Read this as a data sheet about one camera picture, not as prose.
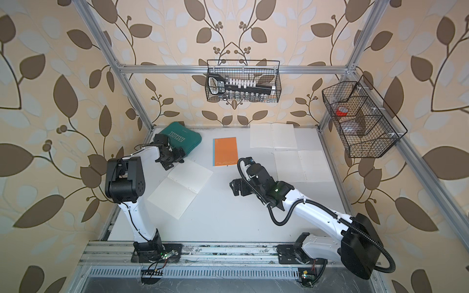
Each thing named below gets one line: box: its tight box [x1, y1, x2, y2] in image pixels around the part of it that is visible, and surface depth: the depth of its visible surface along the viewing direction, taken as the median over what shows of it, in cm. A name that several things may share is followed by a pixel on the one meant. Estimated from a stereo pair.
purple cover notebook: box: [147, 159, 214, 220], surface depth 98 cm
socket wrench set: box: [207, 73, 276, 101], surface depth 86 cm
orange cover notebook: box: [212, 136, 239, 167], surface depth 111 cm
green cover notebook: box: [273, 149, 335, 183], surface depth 106 cm
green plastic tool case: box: [158, 121, 203, 157], surface depth 113 cm
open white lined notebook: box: [249, 122, 298, 149], surface depth 118 cm
